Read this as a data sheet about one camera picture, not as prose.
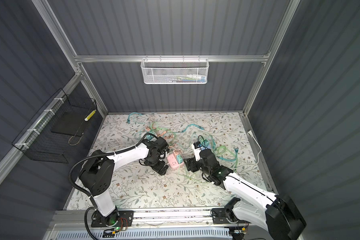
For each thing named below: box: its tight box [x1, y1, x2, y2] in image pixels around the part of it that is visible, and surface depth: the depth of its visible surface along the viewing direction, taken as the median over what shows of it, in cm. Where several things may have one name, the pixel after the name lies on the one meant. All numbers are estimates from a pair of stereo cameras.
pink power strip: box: [167, 153, 185, 169], surface depth 93 cm
